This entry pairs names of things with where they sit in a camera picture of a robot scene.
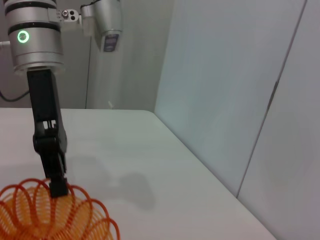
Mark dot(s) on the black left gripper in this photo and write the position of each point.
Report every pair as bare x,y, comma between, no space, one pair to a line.
46,107

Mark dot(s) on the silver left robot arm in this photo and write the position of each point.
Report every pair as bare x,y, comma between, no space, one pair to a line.
35,50

